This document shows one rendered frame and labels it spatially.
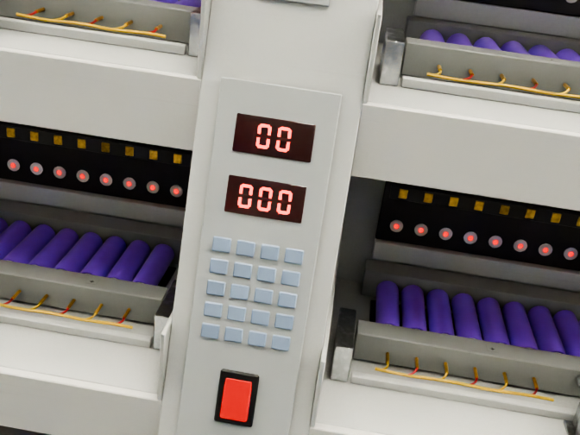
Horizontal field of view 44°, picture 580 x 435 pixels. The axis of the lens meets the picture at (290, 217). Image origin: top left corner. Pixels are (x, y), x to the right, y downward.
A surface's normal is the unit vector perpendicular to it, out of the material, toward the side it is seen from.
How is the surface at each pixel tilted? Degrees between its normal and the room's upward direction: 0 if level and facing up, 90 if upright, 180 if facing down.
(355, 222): 90
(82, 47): 16
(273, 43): 90
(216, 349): 90
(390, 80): 105
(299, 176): 90
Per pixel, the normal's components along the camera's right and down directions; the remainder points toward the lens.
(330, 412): 0.11, -0.90
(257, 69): -0.08, 0.16
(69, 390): -0.12, 0.41
